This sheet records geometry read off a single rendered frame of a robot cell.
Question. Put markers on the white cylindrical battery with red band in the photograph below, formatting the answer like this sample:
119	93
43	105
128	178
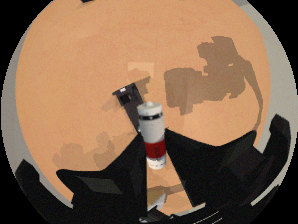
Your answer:
152	128

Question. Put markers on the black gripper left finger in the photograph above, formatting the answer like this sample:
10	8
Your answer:
124	179

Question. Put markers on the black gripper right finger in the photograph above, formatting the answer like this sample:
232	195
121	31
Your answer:
198	164

